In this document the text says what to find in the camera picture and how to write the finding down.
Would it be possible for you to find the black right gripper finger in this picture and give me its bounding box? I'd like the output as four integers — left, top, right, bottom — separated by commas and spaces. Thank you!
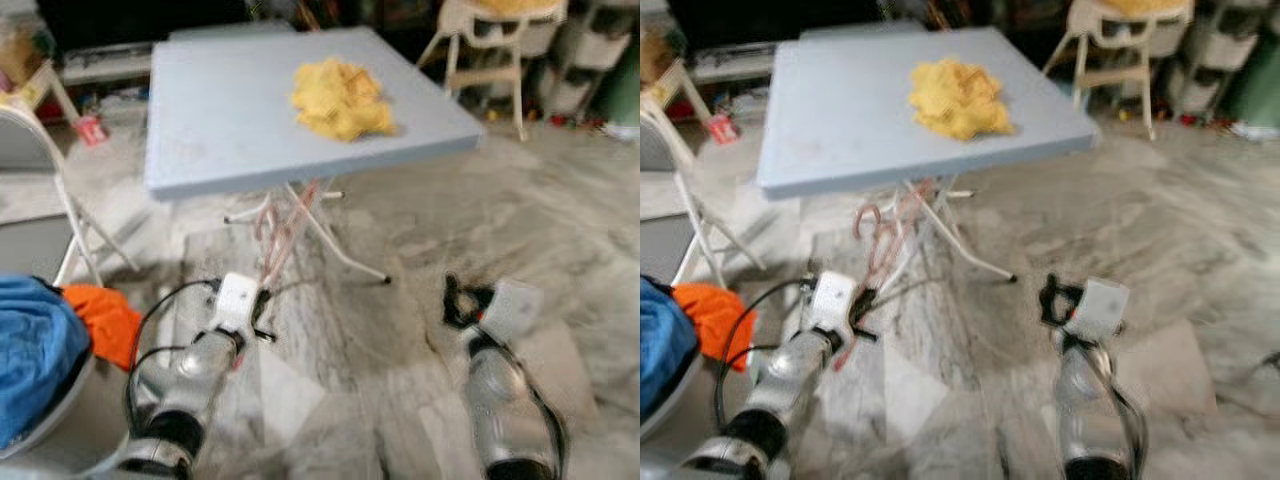
443, 275, 471, 329
1038, 275, 1066, 329

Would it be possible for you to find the yellow printed shirt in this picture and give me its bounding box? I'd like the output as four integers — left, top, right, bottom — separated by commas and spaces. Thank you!
907, 57, 1014, 143
289, 57, 398, 143

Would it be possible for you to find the blue cloth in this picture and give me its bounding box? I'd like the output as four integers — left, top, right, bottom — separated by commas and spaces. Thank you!
0, 275, 93, 451
640, 278, 703, 419

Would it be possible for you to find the small red box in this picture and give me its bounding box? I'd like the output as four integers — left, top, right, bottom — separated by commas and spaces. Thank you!
74, 112, 110, 150
705, 112, 743, 147

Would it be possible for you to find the white folding chair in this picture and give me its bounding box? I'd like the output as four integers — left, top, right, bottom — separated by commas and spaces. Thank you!
640, 60, 769, 291
0, 60, 139, 291

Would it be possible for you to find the green plastic laundry bin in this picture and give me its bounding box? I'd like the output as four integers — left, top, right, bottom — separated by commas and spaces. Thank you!
1225, 40, 1280, 129
600, 40, 641, 126

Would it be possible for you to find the yellow fabric pile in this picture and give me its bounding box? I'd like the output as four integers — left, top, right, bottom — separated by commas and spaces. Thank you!
470, 0, 561, 19
1095, 0, 1186, 19

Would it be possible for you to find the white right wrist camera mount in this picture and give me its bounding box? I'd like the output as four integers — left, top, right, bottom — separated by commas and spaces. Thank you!
480, 280, 544, 344
1072, 278, 1131, 344

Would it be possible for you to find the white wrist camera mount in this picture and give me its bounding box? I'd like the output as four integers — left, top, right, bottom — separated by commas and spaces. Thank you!
480, 280, 544, 344
1072, 278, 1131, 344
213, 272, 263, 336
808, 270, 861, 336

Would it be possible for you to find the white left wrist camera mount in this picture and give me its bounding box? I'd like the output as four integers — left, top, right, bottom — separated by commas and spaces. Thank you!
213, 272, 263, 336
808, 270, 861, 336

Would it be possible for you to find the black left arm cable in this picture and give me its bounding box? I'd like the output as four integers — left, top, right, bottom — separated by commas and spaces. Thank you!
712, 278, 816, 431
122, 278, 221, 441

